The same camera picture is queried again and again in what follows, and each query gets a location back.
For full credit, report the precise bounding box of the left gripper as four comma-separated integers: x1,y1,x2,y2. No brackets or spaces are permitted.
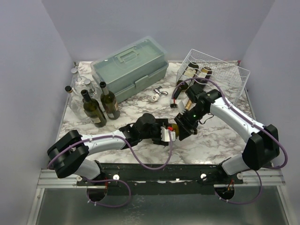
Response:
139,119,169,145

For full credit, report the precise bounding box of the green bottle silver foil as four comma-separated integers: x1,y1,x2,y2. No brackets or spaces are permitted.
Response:
168,123,183,140

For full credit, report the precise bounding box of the dark green bottle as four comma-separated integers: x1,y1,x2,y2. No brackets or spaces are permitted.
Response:
99,82,120,120

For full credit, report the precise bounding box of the green bottle black neck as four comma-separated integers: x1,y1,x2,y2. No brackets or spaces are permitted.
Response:
81,90,107,128

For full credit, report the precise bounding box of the clear bottle silver cap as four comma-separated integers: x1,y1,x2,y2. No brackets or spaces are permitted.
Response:
84,79,98,98

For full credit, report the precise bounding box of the clear bottle white label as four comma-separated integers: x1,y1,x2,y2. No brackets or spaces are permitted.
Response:
65,85,90,122

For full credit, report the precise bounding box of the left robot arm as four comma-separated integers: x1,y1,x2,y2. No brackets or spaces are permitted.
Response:
47,113,179,185

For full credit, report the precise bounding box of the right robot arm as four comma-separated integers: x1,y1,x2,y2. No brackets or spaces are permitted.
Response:
174,83,279,184

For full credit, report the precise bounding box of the chrome white bottle stopper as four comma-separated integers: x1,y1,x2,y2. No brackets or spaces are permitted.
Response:
150,86,168,103

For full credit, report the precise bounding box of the red wine bottle gold foil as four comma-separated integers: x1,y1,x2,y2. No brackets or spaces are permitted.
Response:
184,67,213,111

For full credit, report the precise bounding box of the green plastic toolbox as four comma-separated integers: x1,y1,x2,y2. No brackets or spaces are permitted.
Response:
90,37,169,103

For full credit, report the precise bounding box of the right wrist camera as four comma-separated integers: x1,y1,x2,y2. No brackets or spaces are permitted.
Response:
170,99,185,113

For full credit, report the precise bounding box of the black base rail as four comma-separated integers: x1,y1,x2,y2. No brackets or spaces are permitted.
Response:
76,163,243,199

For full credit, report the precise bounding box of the white wire wine rack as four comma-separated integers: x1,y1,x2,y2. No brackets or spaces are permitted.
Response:
182,49,250,106

